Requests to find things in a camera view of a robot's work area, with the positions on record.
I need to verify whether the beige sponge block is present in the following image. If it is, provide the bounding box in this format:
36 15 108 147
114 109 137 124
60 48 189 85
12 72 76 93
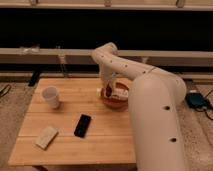
35 126 58 150

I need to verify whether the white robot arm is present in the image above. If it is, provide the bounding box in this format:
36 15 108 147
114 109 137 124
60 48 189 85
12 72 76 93
91 43 189 171

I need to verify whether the white plastic cup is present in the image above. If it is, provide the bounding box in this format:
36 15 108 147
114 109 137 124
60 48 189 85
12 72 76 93
41 86 60 109

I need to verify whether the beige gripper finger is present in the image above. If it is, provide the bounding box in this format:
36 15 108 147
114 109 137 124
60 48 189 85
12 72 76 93
96 88 105 97

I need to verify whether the orange ceramic bowl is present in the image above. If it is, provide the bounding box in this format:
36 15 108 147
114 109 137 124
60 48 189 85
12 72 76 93
100 82 129 109

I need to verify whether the black smartphone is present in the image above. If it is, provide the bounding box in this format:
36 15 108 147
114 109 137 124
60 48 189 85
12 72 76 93
74 114 91 138

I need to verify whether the red pepper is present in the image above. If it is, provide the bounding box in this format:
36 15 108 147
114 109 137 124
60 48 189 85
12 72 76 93
105 85 113 97

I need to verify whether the black cable left floor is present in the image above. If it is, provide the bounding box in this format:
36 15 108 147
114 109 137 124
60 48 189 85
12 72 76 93
0 83 12 99

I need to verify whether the blue box on floor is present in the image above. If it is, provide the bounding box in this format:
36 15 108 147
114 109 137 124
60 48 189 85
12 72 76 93
185 91 208 108

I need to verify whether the wooden table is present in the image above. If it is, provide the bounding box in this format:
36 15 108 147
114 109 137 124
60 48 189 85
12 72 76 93
9 78 135 166

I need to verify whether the white cloth in bowl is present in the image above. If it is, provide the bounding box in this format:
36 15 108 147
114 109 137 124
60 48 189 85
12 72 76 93
112 88 128 101

